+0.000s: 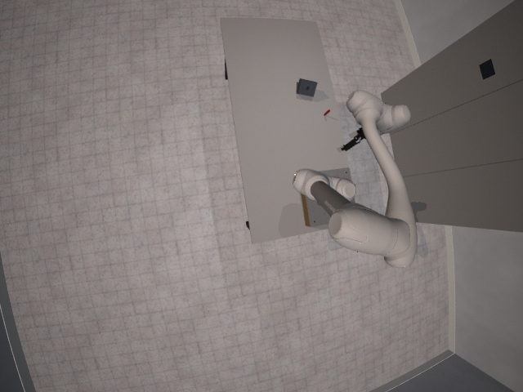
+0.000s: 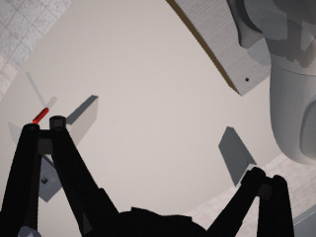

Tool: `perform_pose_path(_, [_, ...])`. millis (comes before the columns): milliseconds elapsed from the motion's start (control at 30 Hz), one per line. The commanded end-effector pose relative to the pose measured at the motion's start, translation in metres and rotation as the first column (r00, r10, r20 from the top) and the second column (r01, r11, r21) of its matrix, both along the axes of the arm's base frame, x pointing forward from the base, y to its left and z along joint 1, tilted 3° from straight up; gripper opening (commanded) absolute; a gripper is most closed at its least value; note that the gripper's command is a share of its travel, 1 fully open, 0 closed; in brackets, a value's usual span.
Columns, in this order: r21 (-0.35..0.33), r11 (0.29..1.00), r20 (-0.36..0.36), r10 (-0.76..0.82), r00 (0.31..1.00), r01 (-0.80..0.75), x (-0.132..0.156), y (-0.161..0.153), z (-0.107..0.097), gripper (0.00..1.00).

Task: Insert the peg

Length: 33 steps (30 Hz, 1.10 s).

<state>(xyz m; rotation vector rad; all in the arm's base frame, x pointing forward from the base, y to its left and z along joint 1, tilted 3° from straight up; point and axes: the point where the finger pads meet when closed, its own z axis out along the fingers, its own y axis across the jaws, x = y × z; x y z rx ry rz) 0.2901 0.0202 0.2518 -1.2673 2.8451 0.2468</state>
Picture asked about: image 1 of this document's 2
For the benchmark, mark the grey square panel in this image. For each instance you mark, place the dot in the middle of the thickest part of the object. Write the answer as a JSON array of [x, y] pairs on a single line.
[[306, 87]]

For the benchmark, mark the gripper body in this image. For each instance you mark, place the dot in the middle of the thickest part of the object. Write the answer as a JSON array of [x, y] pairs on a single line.
[[361, 135]]

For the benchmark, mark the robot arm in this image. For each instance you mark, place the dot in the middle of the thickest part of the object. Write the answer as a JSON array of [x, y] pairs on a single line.
[[359, 228]]

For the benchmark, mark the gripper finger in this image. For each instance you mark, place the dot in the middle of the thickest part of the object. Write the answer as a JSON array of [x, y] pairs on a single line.
[[350, 144], [354, 133]]

